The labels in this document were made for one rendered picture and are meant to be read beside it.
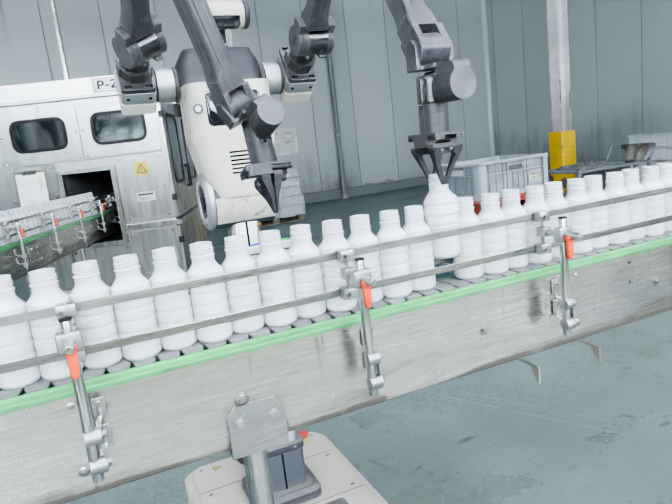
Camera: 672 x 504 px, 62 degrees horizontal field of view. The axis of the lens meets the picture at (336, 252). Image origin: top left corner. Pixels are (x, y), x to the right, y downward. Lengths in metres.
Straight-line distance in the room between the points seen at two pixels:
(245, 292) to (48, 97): 3.92
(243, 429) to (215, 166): 0.77
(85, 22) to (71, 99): 8.59
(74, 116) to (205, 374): 3.92
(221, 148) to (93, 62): 11.65
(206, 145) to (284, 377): 0.75
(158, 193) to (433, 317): 3.69
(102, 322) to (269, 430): 0.33
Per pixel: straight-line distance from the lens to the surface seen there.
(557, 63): 11.24
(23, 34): 13.25
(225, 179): 1.54
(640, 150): 6.39
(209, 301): 0.94
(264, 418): 1.00
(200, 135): 1.54
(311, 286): 1.00
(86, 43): 13.21
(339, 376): 1.03
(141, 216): 4.64
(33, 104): 4.87
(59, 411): 0.95
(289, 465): 1.82
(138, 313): 0.93
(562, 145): 11.12
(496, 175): 3.47
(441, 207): 1.10
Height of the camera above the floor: 1.30
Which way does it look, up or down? 11 degrees down
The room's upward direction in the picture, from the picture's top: 7 degrees counter-clockwise
